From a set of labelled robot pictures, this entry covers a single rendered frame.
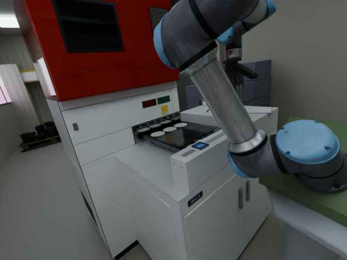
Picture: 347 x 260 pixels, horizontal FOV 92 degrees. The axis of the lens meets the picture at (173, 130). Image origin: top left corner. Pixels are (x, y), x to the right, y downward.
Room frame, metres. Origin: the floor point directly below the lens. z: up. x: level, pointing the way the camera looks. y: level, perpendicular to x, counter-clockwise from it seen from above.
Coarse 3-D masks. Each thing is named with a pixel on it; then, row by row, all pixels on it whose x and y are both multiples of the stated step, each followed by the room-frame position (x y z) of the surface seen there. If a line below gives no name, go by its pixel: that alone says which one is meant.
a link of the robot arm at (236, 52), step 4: (236, 48) 0.85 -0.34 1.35; (240, 48) 0.85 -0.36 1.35; (228, 52) 0.86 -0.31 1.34; (232, 52) 0.85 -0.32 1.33; (236, 52) 0.85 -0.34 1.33; (240, 52) 0.85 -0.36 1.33; (228, 56) 0.87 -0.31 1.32; (232, 56) 0.85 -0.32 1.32; (236, 56) 0.85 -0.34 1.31; (240, 56) 0.85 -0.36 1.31
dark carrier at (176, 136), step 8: (184, 128) 1.14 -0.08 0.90; (192, 128) 1.11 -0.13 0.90; (200, 128) 1.09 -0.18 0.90; (208, 128) 1.07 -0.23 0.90; (152, 136) 1.07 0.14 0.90; (160, 136) 1.05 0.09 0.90; (168, 136) 1.03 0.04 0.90; (176, 136) 1.00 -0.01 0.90; (184, 136) 0.99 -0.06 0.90; (192, 136) 0.97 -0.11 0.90; (176, 144) 0.87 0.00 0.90
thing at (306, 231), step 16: (272, 192) 0.50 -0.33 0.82; (288, 208) 0.42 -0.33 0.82; (304, 208) 0.41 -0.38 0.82; (288, 224) 0.47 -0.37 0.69; (304, 224) 0.36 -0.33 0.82; (320, 224) 0.35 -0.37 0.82; (336, 224) 0.35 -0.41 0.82; (288, 240) 0.46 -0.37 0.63; (304, 240) 0.40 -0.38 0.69; (320, 240) 0.32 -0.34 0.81; (336, 240) 0.30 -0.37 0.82; (288, 256) 0.45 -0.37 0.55; (304, 256) 0.40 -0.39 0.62; (320, 256) 0.38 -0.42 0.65; (336, 256) 0.37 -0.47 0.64
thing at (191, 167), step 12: (216, 132) 0.82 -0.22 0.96; (192, 144) 0.71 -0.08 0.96; (216, 144) 0.68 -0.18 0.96; (180, 156) 0.61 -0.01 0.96; (192, 156) 0.60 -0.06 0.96; (204, 156) 0.62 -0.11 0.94; (216, 156) 0.67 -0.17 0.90; (180, 168) 0.58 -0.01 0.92; (192, 168) 0.58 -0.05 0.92; (204, 168) 0.62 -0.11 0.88; (216, 168) 0.67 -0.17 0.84; (180, 180) 0.59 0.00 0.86; (192, 180) 0.57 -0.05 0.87; (204, 180) 0.62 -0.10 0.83
